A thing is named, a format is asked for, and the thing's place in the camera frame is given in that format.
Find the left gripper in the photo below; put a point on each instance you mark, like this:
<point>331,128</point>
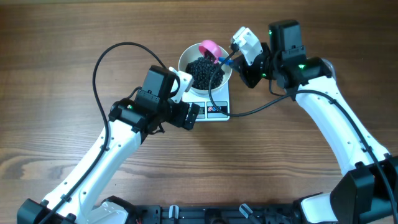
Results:
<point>178,121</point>

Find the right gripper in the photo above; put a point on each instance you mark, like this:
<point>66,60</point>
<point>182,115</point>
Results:
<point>245,70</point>

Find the pink scoop blue handle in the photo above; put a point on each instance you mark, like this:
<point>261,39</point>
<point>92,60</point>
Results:
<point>212,51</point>

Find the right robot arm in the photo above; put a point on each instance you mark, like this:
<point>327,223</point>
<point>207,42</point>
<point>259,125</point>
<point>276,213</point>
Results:
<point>368,189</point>

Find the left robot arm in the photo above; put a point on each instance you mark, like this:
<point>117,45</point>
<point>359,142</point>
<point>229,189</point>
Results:
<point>128,124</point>

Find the white digital kitchen scale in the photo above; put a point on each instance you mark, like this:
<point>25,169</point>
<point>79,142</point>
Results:
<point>208,111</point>

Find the white bowl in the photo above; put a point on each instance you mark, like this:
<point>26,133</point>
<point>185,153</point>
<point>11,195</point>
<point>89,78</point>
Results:
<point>190,55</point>

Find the black beans in bowl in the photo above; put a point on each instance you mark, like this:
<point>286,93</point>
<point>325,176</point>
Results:
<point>201,70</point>

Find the clear plastic container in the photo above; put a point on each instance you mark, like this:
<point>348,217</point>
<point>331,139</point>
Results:
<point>331,67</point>

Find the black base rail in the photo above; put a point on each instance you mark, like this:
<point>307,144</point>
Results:
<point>174,214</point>

